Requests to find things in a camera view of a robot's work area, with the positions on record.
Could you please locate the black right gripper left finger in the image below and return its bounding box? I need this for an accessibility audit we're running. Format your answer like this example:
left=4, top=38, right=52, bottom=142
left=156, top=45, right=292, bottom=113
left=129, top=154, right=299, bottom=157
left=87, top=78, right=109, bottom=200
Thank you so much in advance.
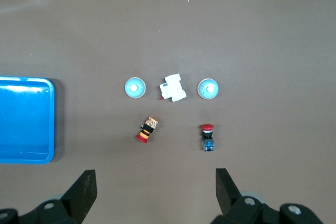
left=0, top=169, right=98, bottom=224

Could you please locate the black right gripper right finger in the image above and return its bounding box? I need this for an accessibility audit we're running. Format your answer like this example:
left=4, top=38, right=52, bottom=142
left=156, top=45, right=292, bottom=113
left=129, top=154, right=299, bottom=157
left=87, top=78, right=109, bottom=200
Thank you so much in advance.
left=209, top=167, right=324, bottom=224

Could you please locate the light blue desk bell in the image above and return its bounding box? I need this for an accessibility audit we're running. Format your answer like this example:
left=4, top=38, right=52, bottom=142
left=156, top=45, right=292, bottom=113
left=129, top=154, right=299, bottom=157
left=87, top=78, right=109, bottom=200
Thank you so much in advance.
left=124, top=77, right=146, bottom=100
left=197, top=78, right=219, bottom=100

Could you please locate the red mushroom button blue body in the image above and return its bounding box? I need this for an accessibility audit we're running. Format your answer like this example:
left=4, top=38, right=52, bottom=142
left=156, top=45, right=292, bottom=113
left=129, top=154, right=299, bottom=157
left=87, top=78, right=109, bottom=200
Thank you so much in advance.
left=201, top=123, right=215, bottom=153

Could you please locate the blue plastic tray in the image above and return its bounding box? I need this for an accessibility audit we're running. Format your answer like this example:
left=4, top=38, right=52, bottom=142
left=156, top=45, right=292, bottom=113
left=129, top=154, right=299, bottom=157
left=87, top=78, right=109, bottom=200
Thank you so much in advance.
left=0, top=76, right=56, bottom=165

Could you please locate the orange and red push button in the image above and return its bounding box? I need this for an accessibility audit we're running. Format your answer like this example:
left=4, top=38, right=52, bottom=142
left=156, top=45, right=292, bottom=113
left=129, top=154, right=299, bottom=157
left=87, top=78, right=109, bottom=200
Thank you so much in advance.
left=135, top=116, right=159, bottom=143

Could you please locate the white circuit breaker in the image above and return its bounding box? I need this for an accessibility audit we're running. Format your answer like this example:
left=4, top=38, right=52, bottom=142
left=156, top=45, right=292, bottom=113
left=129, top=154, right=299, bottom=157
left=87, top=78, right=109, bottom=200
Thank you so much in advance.
left=159, top=73, right=187, bottom=103

